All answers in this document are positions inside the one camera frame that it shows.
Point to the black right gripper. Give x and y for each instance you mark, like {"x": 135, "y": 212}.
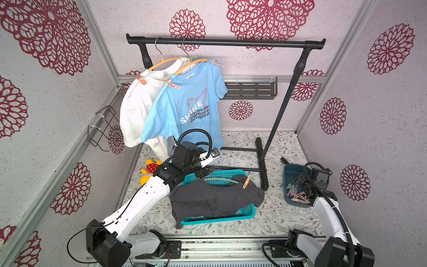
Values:
{"x": 303, "y": 182}

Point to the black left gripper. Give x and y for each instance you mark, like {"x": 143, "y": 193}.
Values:
{"x": 204, "y": 172}

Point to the pale green hanger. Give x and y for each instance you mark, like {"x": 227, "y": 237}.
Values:
{"x": 220, "y": 181}

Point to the dark grey t-shirt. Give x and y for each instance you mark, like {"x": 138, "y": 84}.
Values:
{"x": 199, "y": 198}

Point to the tan yellow clothespin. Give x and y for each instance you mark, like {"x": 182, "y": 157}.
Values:
{"x": 247, "y": 181}

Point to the light blue t-shirt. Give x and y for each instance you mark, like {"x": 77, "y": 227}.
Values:
{"x": 191, "y": 113}

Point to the white t-shirt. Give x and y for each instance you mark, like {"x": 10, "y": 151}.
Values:
{"x": 139, "y": 99}

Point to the peach beige clothespin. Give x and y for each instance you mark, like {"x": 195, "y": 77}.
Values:
{"x": 172, "y": 85}

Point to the white clothespin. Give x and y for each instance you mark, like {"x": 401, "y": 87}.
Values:
{"x": 215, "y": 62}

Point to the pink clothespin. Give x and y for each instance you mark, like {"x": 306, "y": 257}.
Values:
{"x": 141, "y": 80}

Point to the mint green clothespin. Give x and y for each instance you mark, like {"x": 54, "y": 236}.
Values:
{"x": 193, "y": 58}

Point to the wooden hanger with metal hook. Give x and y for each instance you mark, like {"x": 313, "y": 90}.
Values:
{"x": 163, "y": 60}

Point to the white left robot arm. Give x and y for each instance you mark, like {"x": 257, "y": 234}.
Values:
{"x": 110, "y": 241}

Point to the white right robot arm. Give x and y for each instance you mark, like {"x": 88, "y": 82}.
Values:
{"x": 341, "y": 249}

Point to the teal perforated tray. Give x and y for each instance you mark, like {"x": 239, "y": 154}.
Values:
{"x": 245, "y": 213}

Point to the teal plastic clothespin bin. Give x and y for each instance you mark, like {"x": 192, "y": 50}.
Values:
{"x": 294, "y": 194}

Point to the yellow plush toy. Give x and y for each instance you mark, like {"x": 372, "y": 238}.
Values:
{"x": 147, "y": 173}

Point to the black clothes rack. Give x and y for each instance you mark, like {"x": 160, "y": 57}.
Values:
{"x": 306, "y": 46}

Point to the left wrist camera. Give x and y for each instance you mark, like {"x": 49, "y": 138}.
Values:
{"x": 206, "y": 158}

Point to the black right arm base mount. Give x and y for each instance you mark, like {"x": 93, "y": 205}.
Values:
{"x": 287, "y": 247}

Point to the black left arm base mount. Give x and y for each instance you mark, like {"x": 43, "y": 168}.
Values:
{"x": 167, "y": 249}

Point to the black wall shelf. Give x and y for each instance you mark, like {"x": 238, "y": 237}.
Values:
{"x": 252, "y": 89}

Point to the black wire wall rack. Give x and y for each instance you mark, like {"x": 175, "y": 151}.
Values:
{"x": 106, "y": 134}

